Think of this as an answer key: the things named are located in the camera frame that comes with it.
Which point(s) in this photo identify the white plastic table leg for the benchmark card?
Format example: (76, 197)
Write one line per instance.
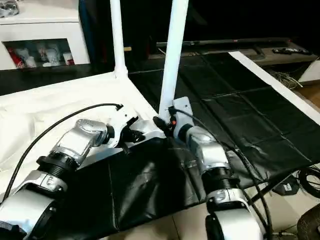
(172, 55)
(117, 40)

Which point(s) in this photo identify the black power adapter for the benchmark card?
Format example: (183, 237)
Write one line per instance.
(287, 188)

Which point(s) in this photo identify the small brown label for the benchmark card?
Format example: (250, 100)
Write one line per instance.
(127, 49)

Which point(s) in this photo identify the black mat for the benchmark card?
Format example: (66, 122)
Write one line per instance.
(235, 105)

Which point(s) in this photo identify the white plastic table top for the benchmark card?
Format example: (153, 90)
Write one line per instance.
(40, 110)

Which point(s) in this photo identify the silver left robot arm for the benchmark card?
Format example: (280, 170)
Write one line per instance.
(65, 160)

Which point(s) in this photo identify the grey object on cabinet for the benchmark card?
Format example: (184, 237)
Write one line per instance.
(8, 7)

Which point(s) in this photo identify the white flat strip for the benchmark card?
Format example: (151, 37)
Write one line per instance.
(275, 85)

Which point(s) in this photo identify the black cabinet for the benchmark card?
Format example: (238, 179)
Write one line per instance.
(145, 25)

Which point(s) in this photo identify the white glass-door cabinet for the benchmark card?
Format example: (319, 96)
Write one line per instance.
(40, 35)

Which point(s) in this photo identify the black remote control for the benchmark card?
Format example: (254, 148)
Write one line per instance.
(291, 50)

